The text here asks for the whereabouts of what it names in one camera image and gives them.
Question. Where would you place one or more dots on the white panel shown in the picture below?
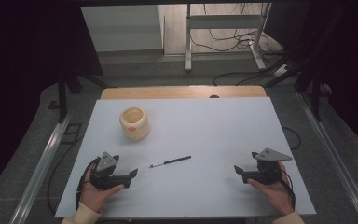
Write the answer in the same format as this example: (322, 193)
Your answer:
(121, 28)

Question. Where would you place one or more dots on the person's left hand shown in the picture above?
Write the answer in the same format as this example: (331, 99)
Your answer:
(94, 197)

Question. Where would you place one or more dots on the aluminium floor rail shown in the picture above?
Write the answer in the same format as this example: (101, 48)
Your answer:
(335, 152)
(43, 168)

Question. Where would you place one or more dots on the white metal stand frame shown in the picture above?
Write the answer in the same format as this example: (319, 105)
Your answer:
(223, 21)

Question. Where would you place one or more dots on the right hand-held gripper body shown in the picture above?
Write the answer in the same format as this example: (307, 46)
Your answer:
(265, 175)

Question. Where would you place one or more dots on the wooden table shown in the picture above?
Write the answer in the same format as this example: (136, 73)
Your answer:
(174, 92)

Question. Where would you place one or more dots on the cream ribbed pen holder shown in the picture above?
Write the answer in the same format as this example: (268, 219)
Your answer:
(135, 124)

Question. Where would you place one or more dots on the black floor bracket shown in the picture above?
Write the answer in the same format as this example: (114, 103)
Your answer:
(71, 133)

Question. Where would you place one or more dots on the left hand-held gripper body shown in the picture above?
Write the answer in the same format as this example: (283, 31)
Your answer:
(105, 180)

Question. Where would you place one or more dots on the black metal stand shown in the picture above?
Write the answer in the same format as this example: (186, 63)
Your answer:
(62, 93)
(316, 96)

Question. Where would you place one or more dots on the black pen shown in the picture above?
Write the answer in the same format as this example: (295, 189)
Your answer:
(172, 161)

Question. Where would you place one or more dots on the person's right hand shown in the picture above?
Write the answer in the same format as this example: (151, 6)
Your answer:
(276, 194)

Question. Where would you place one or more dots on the white power strip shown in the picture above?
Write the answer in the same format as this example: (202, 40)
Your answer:
(281, 70)

